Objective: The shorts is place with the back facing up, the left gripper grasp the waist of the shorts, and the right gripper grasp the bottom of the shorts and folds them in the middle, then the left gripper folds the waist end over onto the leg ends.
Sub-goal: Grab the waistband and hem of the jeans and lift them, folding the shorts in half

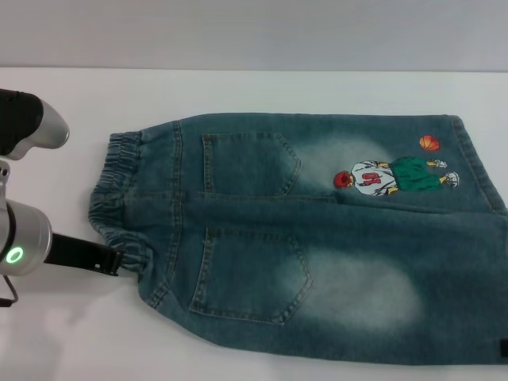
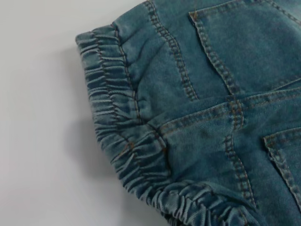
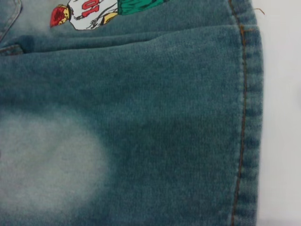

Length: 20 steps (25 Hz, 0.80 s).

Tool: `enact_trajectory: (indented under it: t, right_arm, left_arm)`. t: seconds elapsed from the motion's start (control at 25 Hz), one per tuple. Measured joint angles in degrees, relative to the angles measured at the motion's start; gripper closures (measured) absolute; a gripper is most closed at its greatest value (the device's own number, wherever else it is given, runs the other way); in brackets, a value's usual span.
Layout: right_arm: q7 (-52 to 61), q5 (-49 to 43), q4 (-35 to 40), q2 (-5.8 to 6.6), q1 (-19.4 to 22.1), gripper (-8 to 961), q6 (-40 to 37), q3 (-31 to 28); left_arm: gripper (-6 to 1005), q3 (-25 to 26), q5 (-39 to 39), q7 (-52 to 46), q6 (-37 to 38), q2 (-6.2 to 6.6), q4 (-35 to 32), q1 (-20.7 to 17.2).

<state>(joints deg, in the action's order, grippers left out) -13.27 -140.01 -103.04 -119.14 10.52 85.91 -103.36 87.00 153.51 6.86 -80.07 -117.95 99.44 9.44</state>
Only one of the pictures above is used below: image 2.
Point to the blue denim shorts basketball print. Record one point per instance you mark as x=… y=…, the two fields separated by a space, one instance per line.
x=200 y=117

